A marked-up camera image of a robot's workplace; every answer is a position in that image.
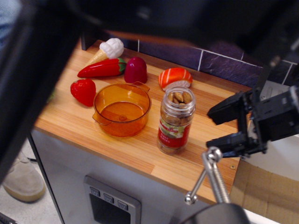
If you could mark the person leg blue jeans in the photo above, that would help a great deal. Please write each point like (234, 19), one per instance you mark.
(9, 11)

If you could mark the toy ice cream cone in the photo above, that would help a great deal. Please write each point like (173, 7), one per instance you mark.
(111, 49)

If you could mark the toy salmon sushi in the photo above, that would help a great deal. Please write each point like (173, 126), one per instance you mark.
(175, 77)

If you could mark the red toy strawberry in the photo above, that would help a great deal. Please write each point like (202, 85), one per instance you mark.
(84, 91)

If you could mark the grey toy oven control panel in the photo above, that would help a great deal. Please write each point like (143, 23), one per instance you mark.
(110, 206)

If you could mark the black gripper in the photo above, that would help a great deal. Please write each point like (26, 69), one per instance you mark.
(274, 119)

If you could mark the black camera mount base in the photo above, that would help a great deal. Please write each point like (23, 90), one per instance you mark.
(221, 213)

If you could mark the beige suede shoe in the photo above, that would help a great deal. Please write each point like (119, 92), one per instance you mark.
(23, 182)

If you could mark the dark red toy egg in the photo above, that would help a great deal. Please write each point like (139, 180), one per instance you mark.
(136, 71)

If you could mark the clear almond jar red label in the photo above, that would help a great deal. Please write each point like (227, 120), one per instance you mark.
(176, 114)

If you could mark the red toy chili pepper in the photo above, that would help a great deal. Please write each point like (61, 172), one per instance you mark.
(106, 68)

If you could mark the metal clamp screw handle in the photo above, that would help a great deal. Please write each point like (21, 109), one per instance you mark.
(210, 159)

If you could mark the dark side panel board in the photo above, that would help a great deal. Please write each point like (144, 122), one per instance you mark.
(87, 40)

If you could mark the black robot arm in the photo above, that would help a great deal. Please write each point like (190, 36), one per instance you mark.
(46, 32)

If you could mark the orange transparent plastic pot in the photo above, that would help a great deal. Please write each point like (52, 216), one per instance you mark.
(122, 109)

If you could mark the green toy cabbage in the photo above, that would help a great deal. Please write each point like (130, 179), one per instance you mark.
(51, 96)

